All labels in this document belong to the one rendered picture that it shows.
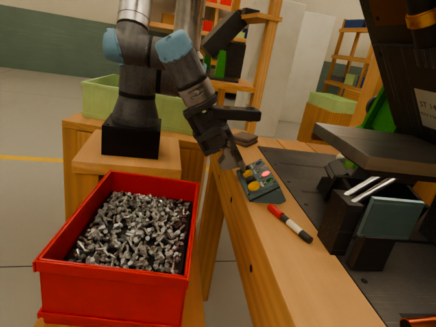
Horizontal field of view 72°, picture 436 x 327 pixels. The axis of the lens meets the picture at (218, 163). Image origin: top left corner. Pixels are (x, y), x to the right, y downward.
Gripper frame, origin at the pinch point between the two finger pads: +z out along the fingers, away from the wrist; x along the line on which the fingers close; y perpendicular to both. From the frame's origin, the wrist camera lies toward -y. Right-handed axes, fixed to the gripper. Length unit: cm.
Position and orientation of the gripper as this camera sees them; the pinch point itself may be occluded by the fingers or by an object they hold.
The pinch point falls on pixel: (244, 167)
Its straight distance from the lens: 76.4
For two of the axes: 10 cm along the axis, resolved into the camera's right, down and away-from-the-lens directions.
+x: 1.2, 3.9, -9.1
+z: 4.3, 8.1, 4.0
